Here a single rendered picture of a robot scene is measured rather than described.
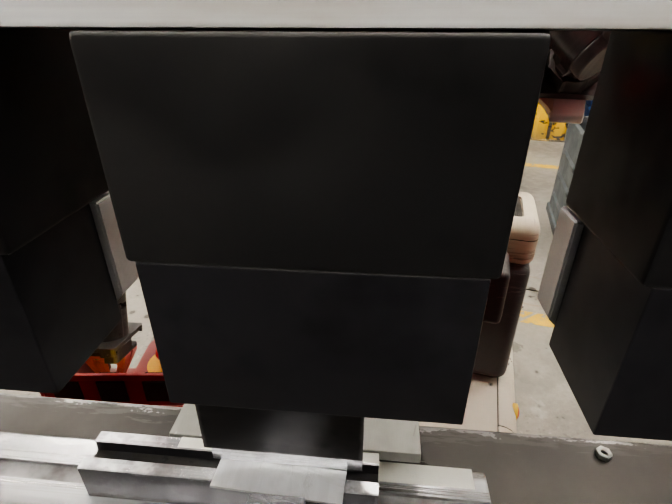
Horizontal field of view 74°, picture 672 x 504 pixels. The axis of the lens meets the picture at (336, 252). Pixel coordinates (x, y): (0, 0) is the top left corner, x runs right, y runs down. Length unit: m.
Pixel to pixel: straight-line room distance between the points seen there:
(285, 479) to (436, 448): 0.22
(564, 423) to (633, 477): 1.29
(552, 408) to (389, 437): 1.55
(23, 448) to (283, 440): 0.23
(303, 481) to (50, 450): 0.21
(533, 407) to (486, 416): 0.50
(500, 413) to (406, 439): 1.06
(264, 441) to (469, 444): 0.27
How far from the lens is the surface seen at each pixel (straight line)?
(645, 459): 0.58
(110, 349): 0.74
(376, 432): 0.35
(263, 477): 0.32
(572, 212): 0.26
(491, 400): 1.42
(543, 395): 1.91
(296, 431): 0.29
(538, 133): 5.55
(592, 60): 0.71
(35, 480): 0.42
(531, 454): 0.53
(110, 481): 0.37
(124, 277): 0.30
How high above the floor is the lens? 1.27
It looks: 29 degrees down
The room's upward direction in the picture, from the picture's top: straight up
